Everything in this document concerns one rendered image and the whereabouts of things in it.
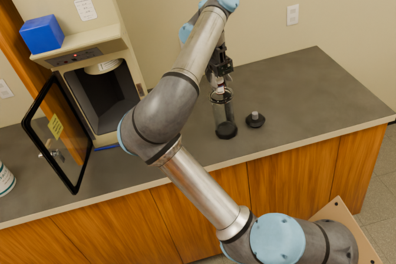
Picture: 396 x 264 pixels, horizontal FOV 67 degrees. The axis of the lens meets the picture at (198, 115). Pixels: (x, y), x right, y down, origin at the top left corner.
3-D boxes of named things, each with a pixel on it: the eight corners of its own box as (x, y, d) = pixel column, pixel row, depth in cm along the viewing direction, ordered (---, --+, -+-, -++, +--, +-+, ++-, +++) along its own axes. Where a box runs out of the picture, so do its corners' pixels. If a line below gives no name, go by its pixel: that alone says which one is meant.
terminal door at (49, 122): (93, 142, 144) (53, 72, 118) (76, 197, 120) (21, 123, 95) (92, 143, 144) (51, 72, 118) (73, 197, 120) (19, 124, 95)
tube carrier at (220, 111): (230, 119, 145) (225, 83, 132) (242, 132, 137) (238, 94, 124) (210, 128, 143) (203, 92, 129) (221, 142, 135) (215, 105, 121)
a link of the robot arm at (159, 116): (144, 109, 57) (219, -27, 83) (125, 125, 66) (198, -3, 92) (192, 140, 61) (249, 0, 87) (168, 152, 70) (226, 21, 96)
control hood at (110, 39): (48, 66, 118) (35, 43, 112) (129, 46, 120) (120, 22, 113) (42, 81, 109) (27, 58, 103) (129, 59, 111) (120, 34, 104)
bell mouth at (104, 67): (85, 59, 139) (81, 48, 136) (123, 49, 140) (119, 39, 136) (82, 79, 126) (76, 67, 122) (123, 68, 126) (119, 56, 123)
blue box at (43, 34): (38, 43, 111) (25, 20, 106) (65, 36, 112) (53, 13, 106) (32, 55, 104) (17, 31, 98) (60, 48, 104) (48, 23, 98)
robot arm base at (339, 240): (371, 261, 70) (345, 256, 66) (327, 294, 77) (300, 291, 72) (335, 208, 83) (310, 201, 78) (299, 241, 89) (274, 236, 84)
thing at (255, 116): (257, 114, 146) (257, 104, 142) (269, 124, 140) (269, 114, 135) (241, 122, 144) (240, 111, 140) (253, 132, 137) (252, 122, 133)
